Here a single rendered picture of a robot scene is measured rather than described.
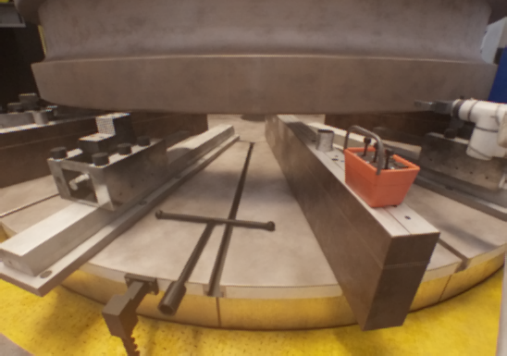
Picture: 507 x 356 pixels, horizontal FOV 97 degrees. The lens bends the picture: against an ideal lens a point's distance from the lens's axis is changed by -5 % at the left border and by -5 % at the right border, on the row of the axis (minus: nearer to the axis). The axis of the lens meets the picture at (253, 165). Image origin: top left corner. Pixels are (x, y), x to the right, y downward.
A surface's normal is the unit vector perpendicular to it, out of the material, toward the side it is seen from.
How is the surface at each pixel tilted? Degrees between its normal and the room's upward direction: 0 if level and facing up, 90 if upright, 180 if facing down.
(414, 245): 90
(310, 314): 90
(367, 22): 90
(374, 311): 90
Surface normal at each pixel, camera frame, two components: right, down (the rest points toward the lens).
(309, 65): 0.07, 0.39
